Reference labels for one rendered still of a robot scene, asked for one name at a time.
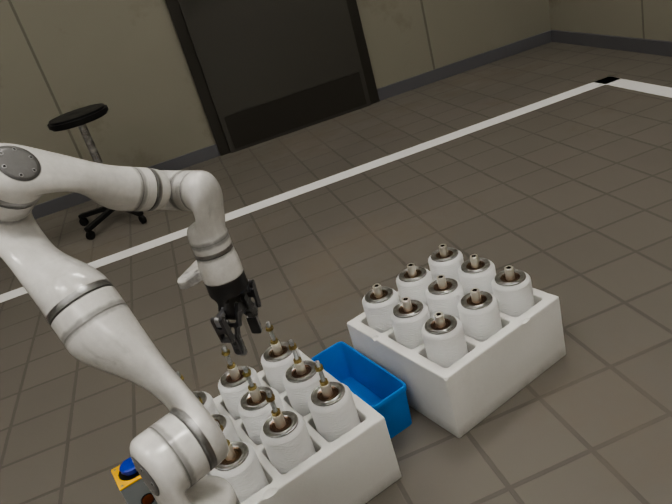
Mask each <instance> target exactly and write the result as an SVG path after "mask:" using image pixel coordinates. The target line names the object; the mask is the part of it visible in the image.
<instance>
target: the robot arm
mask: <svg viewBox="0 0 672 504"><path fill-rule="evenodd" d="M55 192H74V193H79V194H82V195H84V196H86V197H88V198H90V199H91V200H93V201H94V202H96V203H98V204H99V205H101V206H104V207H106V208H108V209H112V210H117V211H156V210H174V211H192V212H193V214H194V217H195V222H193V223H192V224H191V225H190V226H189V227H188V229H187V237H188V240H189V243H190V245H191V248H192V250H193V253H194V255H195V258H196V261H195V262H194V263H193V264H192V265H191V266H190V267H189V268H188V269H187V270H186V271H185V272H184V273H183V274H182V275H181V276H180V277H179V278H178V280H177V283H178V285H179V287H180V289H188V288H190V287H192V286H194V285H195V284H197V283H199V282H201V281H204V284H205V286H206V289H207V291H208V294H209V296H210V298H212V299H213V300H214V301H216V302H217V304H218V311H219V313H218V314H217V316H216V317H211V319H210V321H211V324H212V326H213V328H214V329H215V331H216V333H217V335H218V337H219V339H220V341H221V343H231V345H232V348H233V350H234V352H235V354H236V355H239V356H243V355H246V354H247V349H246V347H245V344H244V342H243V339H242V337H241V333H240V327H241V326H242V318H241V317H242V315H243V313H244V314H245V315H246V316H247V317H246V319H247V322H248V324H249V327H250V330H251V332H252V333H254V334H259V333H261V332H262V327H261V323H260V321H259V318H258V307H261V301H260V298H259V294H258V291H257V288H256V284H255V281H254V279H251V280H247V277H246V274H245V272H244V269H243V267H242V264H241V261H240V258H239V256H238V254H237V252H236V250H235V248H234V246H233V243H232V241H231V238H230V235H229V233H228V230H227V228H226V225H225V211H224V201H223V193H222V189H221V186H220V184H219V182H218V181H217V179H216V178H215V177H214V176H213V175H212V174H211V173H209V172H207V171H203V170H187V171H186V170H158V169H153V168H145V167H128V166H115V165H107V164H101V163H96V162H91V161H87V160H83V159H79V158H75V157H71V156H67V155H63V154H58V153H54V152H50V151H45V150H41V149H37V148H33V147H28V146H24V145H18V144H11V143H0V257H1V258H2V260H3V261H4V262H5V263H6V264H7V266H8V267H9V268H10V269H11V271H12V272H13V273H14V275H15V276H16V277H17V279H18V280H19V282H20V283H21V284H22V286H23V287H24V288H25V290H26V291H27V292H28V294H29V295H30V296H31V298H32V299H33V300H34V302H35V303H36V305H37V306H38V307H39V309H40V310H41V312H42V313H43V315H44V317H45V318H46V320H47V321H48V323H49V324H50V326H51V327H52V329H53V330H54V331H55V333H56V334H57V336H58V337H59V338H60V340H61V341H62V343H63V344H64V346H65V347H66V349H67V350H68V351H69V353H70V354H71V355H72V356H74V357H75V358H76V359H78V360H80V361H81V362H83V363H85V364H87V365H90V366H92V367H95V368H97V369H100V370H102V371H105V372H108V373H110V374H113V375H116V376H119V377H122V378H124V379H126V380H129V381H131V382H133V383H135V384H137V385H139V386H141V387H143V388H144V389H146V390H148V391H149V392H151V393H152V394H153V395H154V396H156V397H157V398H158V399H159V400H160V401H161V402H162V403H164V405H165V406H166V407H167V408H168V409H169V410H170V411H171V412H169V413H168V414H166V415H165V416H164V417H162V418H161V419H159V420H158V421H157V422H155V423H154V424H153V425H151V426H150V427H148V428H147V429H146V430H144V431H143V432H141V433H140V434H139V435H137V436H136V437H135V438H134V439H133V440H132V441H131V443H130V447H129V449H130V455H131V459H132V462H133V464H134V466H135V469H136V471H138V473H139V474H140V476H141V477H142V479H143V481H144V483H145V485H146V486H147V487H148V488H149V490H150V491H151V493H152V495H153V496H154V498H155V500H156V501H157V503H158V504H240V502H239V500H238V497H237V495H236V493H235V491H234V489H233V487H232V485H231V484H230V483H229V482H228V481H227V480H226V479H224V478H222V477H219V476H205V475H206V474H208V473H209V472H210V471H211V470H213V469H214V468H215V467H216V466H217V465H219V464H220V463H221V462H222V461H223V460H224V459H225V458H226V457H227V456H228V453H229V446H228V443H227V440H226V437H225V435H224V433H223V432H222V430H221V428H220V427H219V425H218V423H217V421H215V420H214V418H213V417H212V416H211V414H210V413H209V412H208V411H207V409H206V408H205V407H204V406H203V404H202V403H201V402H200V401H199V400H198V398H197V397H196V396H195V395H194V394H193V393H192V391H191V390H190V389H189V388H188V387H187V385H186V384H185V383H184V382H183V381H182V379H181V378H180V377H179V376H178V375H177V373H176V372H175V371H174V370H173V369H172V367H171V366H170V365H169V364H168V362H167V361H166V360H165V359H164V357H163V356H162V355H161V353H160V352H159V351H158V349H157V348H156V346H155V345H154V344H153V342H152V341H151V339H150V338H149V336H148V335H147V334H146V332H145V331H144V329H143V328H142V326H141V325H140V323H139V322H138V320H137V319H136V317H135V316H134V314H133V313H132V311H131V310H130V308H129V307H128V305H127V304H126V302H125V301H124V300H123V298H122V297H121V296H120V294H119V293H118V291H117V290H116V289H115V287H114V286H113V285H112V283H111V282H110V281H109V280H108V278H107V277H106V276H105V275H104V274H102V273H101V272H100V271H98V270H97V269H95V268H94V267H92V266H90V265H88V264H86V263H84V262H82V261H80V260H78V259H76V258H73V257H71V256H69V255H67V254H65V253H64V252H62V251H60V250H59V249H58V248H57V247H55V246H54V245H53V244H52V243H51V241H50V240H49V239H48V238H47V236H46V235H45V234H44V232H43V231H42V230H41V228H40V227H39V225H38V224H37V222H36V220H35V218H34V217H33V214H32V209H33V208H34V206H35V205H36V203H37V202H38V200H39V199H40V197H41V196H42V194H47V193H55ZM251 297H253V298H254V300H255V302H252V300H251ZM228 319H229V320H236V322H235V323H230V322H229V321H228ZM231 327H233V328H234V329H235V333H232V331H231ZM224 334H226V336H225V335H224Z"/></svg>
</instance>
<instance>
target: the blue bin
mask: <svg viewBox="0 0 672 504"><path fill-rule="evenodd" d="M311 360H313V361H314V362H315V361H316V360H319V361H320V364H322V365H323V368H324V370H325V371H326V372H328V373H329V374H330V375H332V376H333V377H334V378H335V379H337V380H338V381H339V382H340V383H343V384H345V385H347V386H348V387H349V389H350V391H352V393H353V394H355V395H357V396H358V397H359V398H361V399H362V400H363V401H364V402H366V403H367V404H368V405H369V406H371V407H372V408H373V409H374V410H376V411H377V412H378V413H379V414H381V415H382V416H383V417H384V418H385V421H386V425H387V428H388V432H389V435H390V438H393V437H394V436H396V435H397V434H399V433H400V432H401V431H403V430H404V429H406V428H407V427H408V426H410V425H411V424H412V419H411V414H410V409H409V405H408V400H407V395H406V390H407V387H406V384H405V383H404V382H403V381H401V380H400V379H398V378H397V377H395V376H394V375H392V374H391V373H389V372H388V371H386V370H385V369H384V368H382V367H381V366H379V365H378V364H376V363H375V362H373V361H372V360H370V359H369V358H367V357H366V356H364V355H363V354H361V353H360V352H358V351H357V350H355V349H354V348H352V347H351V346H349V345H348V344H346V343H345V342H342V341H340V342H337V343H335V344H334V345H332V346H330V347H329V348H327V349H325V350H324V351H322V352H320V353H319V354H317V355H315V356H314V357H312V359H311Z"/></svg>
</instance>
